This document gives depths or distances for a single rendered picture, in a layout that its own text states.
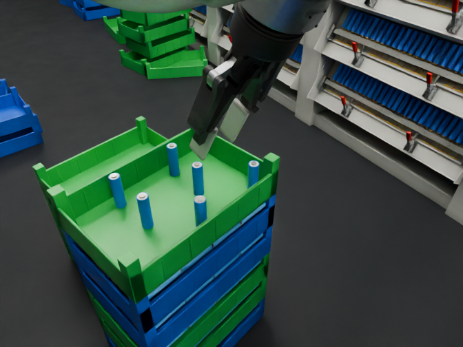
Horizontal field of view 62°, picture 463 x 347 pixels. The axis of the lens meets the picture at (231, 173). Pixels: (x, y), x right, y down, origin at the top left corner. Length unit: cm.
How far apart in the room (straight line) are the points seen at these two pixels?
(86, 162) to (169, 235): 47
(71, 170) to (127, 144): 16
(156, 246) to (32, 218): 78
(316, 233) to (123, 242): 69
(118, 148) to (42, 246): 37
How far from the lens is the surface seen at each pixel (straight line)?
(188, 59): 218
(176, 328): 68
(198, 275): 62
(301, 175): 136
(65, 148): 159
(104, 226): 65
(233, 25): 42
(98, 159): 104
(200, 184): 65
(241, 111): 54
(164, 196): 67
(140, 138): 108
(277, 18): 37
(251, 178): 64
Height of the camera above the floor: 86
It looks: 40 degrees down
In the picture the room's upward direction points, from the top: straight up
